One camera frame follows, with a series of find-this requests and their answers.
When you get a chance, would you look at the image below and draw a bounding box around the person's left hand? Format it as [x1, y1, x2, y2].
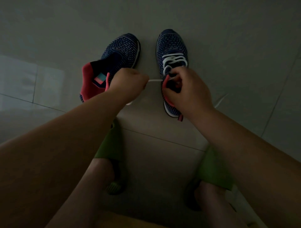
[108, 68, 150, 105]

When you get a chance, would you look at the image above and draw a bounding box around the person's right hand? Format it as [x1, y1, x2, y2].
[162, 66, 214, 120]

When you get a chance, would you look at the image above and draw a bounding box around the blue knit sneaker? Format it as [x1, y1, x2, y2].
[79, 33, 141, 103]
[156, 29, 189, 122]

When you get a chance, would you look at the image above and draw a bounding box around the white shoelace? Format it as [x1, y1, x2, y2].
[126, 53, 229, 107]

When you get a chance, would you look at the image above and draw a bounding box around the person's right forearm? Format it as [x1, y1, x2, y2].
[193, 108, 301, 228]

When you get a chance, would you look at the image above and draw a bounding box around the person's left forearm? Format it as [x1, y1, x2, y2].
[0, 90, 127, 228]

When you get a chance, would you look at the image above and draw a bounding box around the person's right leg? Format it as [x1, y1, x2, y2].
[194, 181, 250, 228]

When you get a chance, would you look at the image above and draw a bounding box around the person's leg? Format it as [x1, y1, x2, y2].
[194, 181, 250, 228]
[46, 158, 115, 228]

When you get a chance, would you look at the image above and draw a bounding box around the person's left leg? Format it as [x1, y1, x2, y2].
[46, 158, 115, 228]

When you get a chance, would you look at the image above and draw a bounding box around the green foam slipper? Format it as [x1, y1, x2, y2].
[94, 120, 125, 195]
[186, 145, 235, 211]

